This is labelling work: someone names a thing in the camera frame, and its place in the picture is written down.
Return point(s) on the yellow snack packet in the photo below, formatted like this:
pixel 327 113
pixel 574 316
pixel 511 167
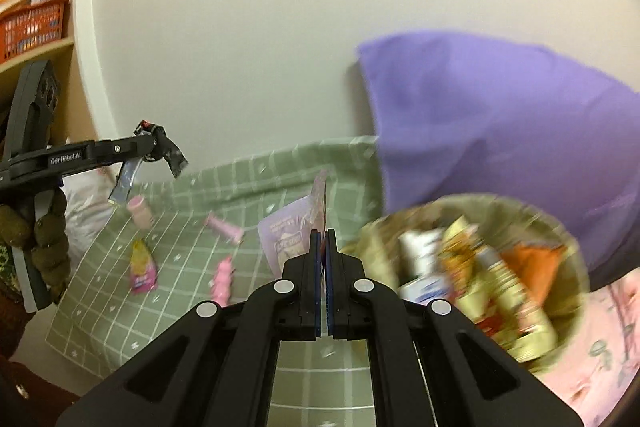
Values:
pixel 530 327

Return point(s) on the white plastic bag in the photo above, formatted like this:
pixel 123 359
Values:
pixel 85 207

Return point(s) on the pink yellow candy packet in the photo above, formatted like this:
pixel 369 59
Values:
pixel 142 272

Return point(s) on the purple snack wrapper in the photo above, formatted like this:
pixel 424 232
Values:
pixel 285 232

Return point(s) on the purple cloth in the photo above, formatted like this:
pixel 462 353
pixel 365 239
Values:
pixel 500 117

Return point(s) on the orange plastic basket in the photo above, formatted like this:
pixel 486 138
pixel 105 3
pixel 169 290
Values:
pixel 30 29

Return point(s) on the person's left hand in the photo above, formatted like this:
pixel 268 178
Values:
pixel 52 247

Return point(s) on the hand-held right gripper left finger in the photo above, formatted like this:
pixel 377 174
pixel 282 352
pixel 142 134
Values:
pixel 315 292

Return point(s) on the lumpy pink sausage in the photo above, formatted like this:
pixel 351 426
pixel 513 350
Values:
pixel 222 282

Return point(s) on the dark cloth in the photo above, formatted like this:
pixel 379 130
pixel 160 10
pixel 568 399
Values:
pixel 20 377

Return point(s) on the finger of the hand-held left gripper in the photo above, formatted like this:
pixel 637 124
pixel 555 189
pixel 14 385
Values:
pixel 150 142
pixel 172 157

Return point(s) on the smooth pink sausage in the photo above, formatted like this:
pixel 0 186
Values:
pixel 225 228

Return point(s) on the white green snack wrapper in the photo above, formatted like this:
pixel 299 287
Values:
pixel 417 249

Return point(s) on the silver foil wrapper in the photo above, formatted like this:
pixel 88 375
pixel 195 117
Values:
pixel 124 182

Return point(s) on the pink floral bedsheet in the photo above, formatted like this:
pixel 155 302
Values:
pixel 600 357

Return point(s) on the green checked blanket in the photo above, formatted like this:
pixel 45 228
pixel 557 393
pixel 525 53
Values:
pixel 190 267

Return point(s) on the clear yellow chip packet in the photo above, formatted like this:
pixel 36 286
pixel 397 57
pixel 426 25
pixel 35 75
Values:
pixel 457 239

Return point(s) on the white blue packet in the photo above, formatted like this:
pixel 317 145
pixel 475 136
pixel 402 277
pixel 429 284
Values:
pixel 425 292

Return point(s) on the pink yogurt bottle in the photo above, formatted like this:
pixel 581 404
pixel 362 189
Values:
pixel 141 212

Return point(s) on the wooden shelf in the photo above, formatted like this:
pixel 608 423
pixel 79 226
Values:
pixel 50 49

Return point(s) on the orange snack packet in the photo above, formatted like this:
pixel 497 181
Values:
pixel 532 264

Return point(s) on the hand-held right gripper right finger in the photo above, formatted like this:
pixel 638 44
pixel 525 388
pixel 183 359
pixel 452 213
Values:
pixel 331 292

